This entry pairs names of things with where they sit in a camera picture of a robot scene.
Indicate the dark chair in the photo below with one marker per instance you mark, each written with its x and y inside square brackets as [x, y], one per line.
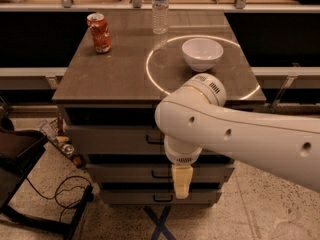
[19, 153]

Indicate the clear plastic water bottle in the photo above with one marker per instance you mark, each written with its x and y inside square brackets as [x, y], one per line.
[160, 16]

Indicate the orange soda can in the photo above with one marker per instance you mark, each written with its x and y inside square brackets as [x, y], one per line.
[99, 31]

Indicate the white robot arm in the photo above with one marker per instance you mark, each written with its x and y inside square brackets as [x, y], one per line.
[194, 118]

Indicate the clutter pile beside cabinet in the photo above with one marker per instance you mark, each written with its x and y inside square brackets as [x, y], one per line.
[54, 130]

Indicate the grey bottom drawer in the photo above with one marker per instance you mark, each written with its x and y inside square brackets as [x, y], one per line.
[150, 197]

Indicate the white ceramic bowl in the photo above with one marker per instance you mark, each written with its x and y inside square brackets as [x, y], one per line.
[201, 54]

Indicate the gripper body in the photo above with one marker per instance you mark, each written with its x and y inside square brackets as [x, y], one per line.
[183, 158]

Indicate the blue tape cross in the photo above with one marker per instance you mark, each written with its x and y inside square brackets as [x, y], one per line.
[160, 223]

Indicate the grey drawer cabinet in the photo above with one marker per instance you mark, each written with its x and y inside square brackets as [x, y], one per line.
[123, 86]

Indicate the grey top drawer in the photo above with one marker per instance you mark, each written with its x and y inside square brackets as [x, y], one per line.
[122, 140]

